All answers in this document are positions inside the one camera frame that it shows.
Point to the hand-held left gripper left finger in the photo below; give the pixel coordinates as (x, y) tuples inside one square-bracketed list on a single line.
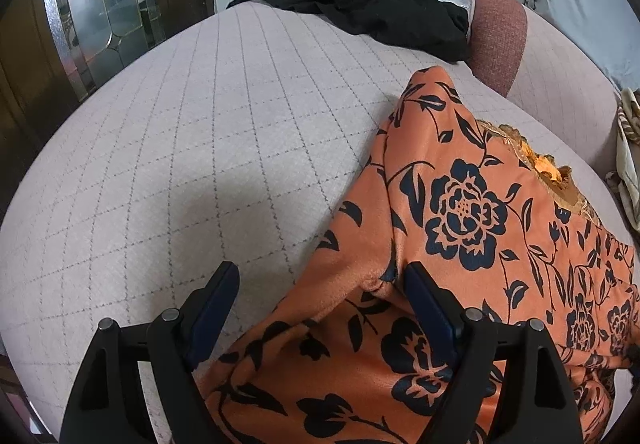
[(212, 314)]

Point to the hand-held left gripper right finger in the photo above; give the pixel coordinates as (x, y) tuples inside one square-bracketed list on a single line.
[(430, 314)]

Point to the orange black floral garment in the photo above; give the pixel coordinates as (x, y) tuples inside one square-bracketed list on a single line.
[(450, 148)]

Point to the cream floral cloth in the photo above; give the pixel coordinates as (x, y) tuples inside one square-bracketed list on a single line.
[(627, 153)]

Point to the pink bolster with red end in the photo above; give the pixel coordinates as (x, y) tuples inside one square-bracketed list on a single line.
[(495, 38)]

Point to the clear plastic wrapper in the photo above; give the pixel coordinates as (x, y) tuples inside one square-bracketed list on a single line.
[(469, 13)]

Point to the dark wooden glass-pane door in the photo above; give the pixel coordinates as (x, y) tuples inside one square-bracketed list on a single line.
[(30, 63)]

